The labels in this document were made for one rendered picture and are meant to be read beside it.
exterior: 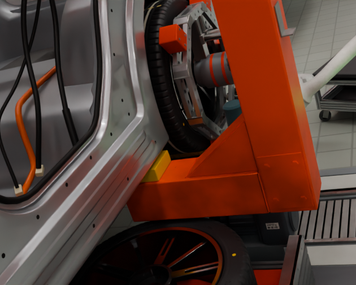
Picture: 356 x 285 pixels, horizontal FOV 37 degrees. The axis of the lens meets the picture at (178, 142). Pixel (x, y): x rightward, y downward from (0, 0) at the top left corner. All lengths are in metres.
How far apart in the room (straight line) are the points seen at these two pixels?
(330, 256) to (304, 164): 0.69
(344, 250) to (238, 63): 1.04
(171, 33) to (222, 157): 0.51
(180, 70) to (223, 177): 0.46
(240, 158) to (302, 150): 0.21
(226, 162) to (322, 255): 0.73
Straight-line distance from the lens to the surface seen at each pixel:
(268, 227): 2.08
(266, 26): 1.51
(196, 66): 2.21
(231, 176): 1.75
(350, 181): 2.72
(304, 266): 1.88
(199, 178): 1.78
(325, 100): 3.43
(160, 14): 2.09
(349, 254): 2.27
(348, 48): 2.29
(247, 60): 1.55
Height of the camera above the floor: 1.52
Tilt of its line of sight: 24 degrees down
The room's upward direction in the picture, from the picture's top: 19 degrees counter-clockwise
